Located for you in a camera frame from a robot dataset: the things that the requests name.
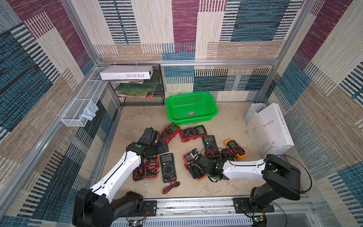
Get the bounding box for red ANENG multimeter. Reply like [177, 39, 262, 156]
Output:
[180, 125, 208, 142]

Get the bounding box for white FOLIO box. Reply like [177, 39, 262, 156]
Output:
[100, 65, 154, 80]

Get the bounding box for light blue cloth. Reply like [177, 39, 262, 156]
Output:
[80, 100, 99, 122]

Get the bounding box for black wire shelf rack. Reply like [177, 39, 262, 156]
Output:
[109, 64, 165, 107]

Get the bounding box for orange Victor multimeter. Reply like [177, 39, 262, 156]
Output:
[144, 155, 160, 180]

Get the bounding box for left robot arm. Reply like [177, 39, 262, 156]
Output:
[72, 128, 168, 227]

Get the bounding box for white box upright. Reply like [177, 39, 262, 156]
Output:
[258, 103, 295, 148]

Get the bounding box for white open file box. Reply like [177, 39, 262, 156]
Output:
[244, 103, 292, 158]

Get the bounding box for yellow multimeter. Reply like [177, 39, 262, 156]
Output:
[225, 139, 246, 159]

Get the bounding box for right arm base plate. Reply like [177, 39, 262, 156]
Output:
[232, 197, 275, 214]

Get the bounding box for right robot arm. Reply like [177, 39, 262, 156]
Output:
[192, 154, 301, 212]

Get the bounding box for small black multimeter right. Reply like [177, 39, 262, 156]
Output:
[221, 149, 235, 161]

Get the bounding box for white wire wall basket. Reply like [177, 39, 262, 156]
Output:
[61, 67, 107, 127]

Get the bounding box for small black multimeter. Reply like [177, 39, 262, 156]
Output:
[132, 162, 145, 181]
[221, 149, 235, 161]

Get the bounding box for green DT9205A multimeter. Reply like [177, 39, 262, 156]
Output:
[160, 153, 177, 183]

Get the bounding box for small black multimeter left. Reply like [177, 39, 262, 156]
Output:
[132, 162, 145, 181]

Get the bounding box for red black test leads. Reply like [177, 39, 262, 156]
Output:
[162, 176, 181, 194]

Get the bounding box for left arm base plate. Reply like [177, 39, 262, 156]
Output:
[137, 200, 157, 218]

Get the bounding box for green plastic basket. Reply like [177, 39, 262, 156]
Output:
[165, 92, 219, 125]

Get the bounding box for green book on shelf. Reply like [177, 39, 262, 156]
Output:
[115, 82, 159, 98]

